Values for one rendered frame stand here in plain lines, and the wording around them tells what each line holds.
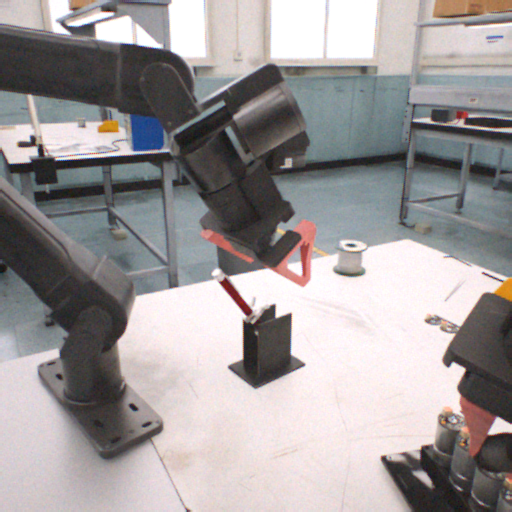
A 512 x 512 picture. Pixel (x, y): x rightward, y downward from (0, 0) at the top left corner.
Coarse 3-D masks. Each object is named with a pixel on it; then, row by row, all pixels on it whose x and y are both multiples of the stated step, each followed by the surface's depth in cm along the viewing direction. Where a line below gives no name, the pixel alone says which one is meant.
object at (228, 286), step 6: (222, 282) 55; (228, 282) 55; (222, 288) 56; (228, 288) 55; (234, 288) 56; (228, 294) 56; (234, 294) 56; (234, 300) 57; (240, 300) 57; (240, 306) 58; (246, 306) 58; (246, 312) 58; (252, 312) 59; (246, 318) 59; (252, 324) 60; (258, 324) 60
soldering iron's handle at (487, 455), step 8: (504, 432) 28; (488, 440) 29; (496, 440) 28; (504, 440) 26; (480, 448) 32; (488, 448) 29; (496, 448) 27; (504, 448) 26; (472, 456) 35; (480, 456) 33; (488, 456) 29; (496, 456) 27; (504, 456) 26; (480, 464) 34; (488, 464) 30; (496, 464) 28; (504, 464) 27; (496, 472) 34; (504, 472) 29
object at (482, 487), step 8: (480, 472) 40; (480, 480) 40; (488, 480) 39; (472, 488) 41; (480, 488) 40; (488, 488) 40; (496, 488) 39; (472, 496) 41; (480, 496) 40; (488, 496) 40; (496, 496) 40; (472, 504) 41; (480, 504) 40; (488, 504) 40; (496, 504) 40
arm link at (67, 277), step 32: (0, 192) 47; (0, 224) 47; (32, 224) 48; (0, 256) 48; (32, 256) 49; (64, 256) 49; (32, 288) 50; (64, 288) 49; (96, 288) 50; (128, 288) 55; (64, 320) 51; (128, 320) 53
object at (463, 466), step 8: (456, 448) 43; (456, 456) 43; (464, 456) 42; (456, 464) 43; (464, 464) 42; (472, 464) 42; (456, 472) 43; (464, 472) 42; (472, 472) 42; (456, 480) 43; (464, 480) 43; (472, 480) 42; (464, 488) 43
